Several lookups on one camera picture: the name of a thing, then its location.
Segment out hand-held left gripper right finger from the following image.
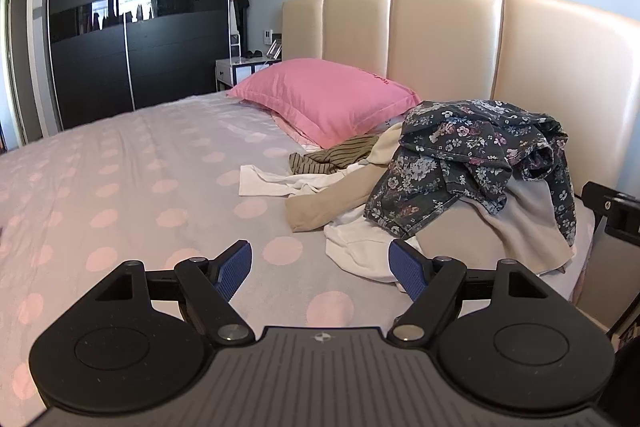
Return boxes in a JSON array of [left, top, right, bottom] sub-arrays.
[[387, 238, 548, 348]]

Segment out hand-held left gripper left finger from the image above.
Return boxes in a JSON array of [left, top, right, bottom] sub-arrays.
[[92, 241, 256, 348]]

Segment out dark floral pants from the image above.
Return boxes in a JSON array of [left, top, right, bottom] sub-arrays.
[[364, 99, 578, 248]]

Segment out white garment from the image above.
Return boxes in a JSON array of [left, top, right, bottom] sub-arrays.
[[324, 204, 426, 284]]

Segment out white shirt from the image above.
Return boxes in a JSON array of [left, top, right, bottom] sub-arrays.
[[238, 164, 351, 198]]

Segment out light beige sweatshirt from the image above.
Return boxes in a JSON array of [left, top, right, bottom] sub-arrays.
[[417, 177, 578, 280]]

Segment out beige ribbed garment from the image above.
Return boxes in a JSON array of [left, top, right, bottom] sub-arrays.
[[285, 159, 401, 233]]

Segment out cream garment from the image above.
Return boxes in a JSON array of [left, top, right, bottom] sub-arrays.
[[360, 124, 406, 168]]

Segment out olive striped garment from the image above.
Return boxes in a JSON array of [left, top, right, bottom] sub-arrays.
[[288, 134, 383, 175]]

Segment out polka-dot bed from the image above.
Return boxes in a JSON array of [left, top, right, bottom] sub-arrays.
[[0, 89, 601, 413]]

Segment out pale pink pillow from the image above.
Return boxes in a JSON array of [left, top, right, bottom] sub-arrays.
[[272, 112, 321, 150]]

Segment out white nightstand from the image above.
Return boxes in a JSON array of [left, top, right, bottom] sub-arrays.
[[215, 57, 281, 92]]

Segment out black sliding wardrobe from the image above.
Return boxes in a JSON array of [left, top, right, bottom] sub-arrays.
[[47, 0, 236, 131]]

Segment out cream padded headboard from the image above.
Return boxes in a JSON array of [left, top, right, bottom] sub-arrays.
[[281, 0, 640, 323]]

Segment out grey door frame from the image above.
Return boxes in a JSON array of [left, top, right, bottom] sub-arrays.
[[5, 0, 46, 148]]

